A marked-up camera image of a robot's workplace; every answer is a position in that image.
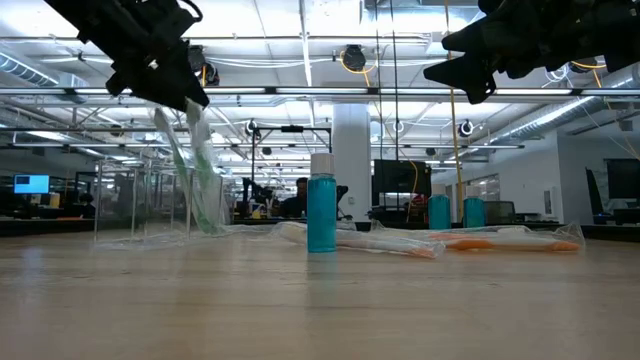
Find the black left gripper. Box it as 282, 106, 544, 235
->
74, 0, 211, 113

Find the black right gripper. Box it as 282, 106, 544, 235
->
423, 0, 602, 106

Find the green toothbrush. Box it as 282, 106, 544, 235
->
183, 98, 226, 235
151, 106, 221, 236

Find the blue mouthwash bottle white cap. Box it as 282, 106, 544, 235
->
462, 185, 486, 230
306, 152, 337, 254
428, 183, 452, 231

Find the orange toothbrush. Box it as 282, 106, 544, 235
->
442, 224, 585, 253
372, 219, 531, 240
294, 227, 446, 260

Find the clear plastic bag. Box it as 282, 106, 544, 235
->
93, 159, 226, 250

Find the black television screen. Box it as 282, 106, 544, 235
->
372, 159, 432, 206

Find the white round building column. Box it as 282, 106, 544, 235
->
332, 103, 373, 221

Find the person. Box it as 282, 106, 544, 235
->
77, 192, 96, 219
279, 177, 314, 219

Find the clear plastic wrapper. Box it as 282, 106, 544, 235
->
219, 222, 309, 242

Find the blue lit computer monitor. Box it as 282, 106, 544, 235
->
13, 174, 51, 195

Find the black ceiling cord reel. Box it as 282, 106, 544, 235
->
187, 44, 221, 87
341, 44, 368, 73

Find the yellow hanging cable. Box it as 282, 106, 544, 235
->
448, 87, 466, 221

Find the black gantry frame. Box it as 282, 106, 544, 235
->
249, 125, 333, 221

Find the dark wall monitor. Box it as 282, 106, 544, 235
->
605, 158, 640, 201

